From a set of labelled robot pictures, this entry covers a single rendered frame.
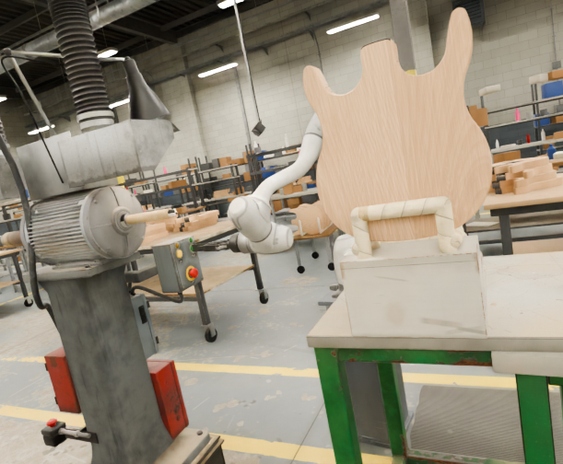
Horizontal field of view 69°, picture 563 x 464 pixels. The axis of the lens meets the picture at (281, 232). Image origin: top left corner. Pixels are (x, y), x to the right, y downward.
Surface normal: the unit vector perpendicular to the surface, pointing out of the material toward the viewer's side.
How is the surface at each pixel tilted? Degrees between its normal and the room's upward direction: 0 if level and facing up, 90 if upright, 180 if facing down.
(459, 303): 90
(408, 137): 90
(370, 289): 90
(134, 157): 90
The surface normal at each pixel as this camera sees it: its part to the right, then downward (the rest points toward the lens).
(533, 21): -0.41, 0.22
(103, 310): 0.89, -0.11
